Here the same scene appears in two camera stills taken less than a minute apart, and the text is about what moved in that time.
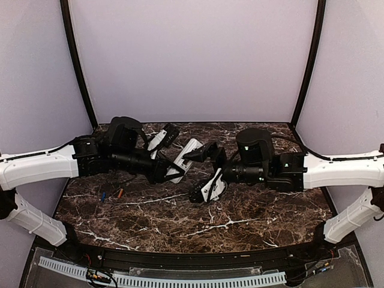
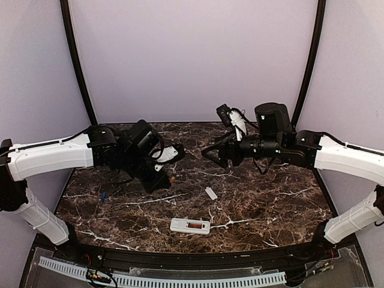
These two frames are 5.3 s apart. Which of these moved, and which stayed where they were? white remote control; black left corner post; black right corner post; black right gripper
Moved: black right gripper; white remote control
Stayed: black right corner post; black left corner post
